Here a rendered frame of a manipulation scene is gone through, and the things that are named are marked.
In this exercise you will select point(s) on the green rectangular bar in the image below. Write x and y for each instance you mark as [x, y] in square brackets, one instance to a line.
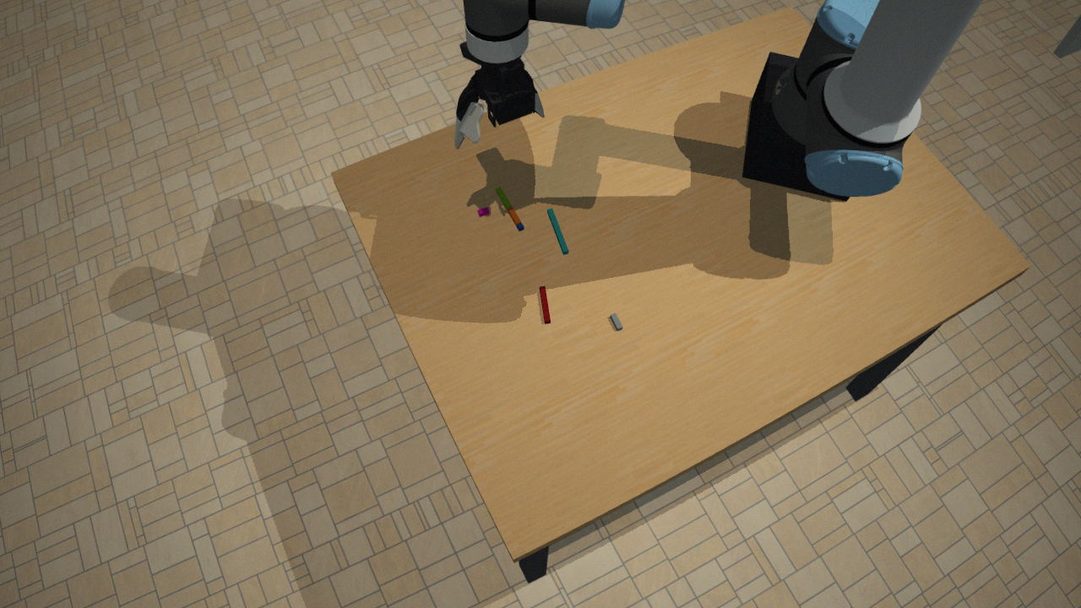
[503, 197]

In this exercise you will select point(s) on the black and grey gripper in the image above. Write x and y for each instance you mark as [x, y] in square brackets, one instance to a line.
[508, 104]

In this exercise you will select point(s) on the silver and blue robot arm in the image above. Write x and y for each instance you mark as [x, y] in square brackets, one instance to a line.
[857, 121]

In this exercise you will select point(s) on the turquoise rod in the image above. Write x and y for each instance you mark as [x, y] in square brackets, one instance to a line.
[558, 232]

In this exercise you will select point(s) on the dark red rod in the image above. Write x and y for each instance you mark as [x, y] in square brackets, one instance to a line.
[544, 303]

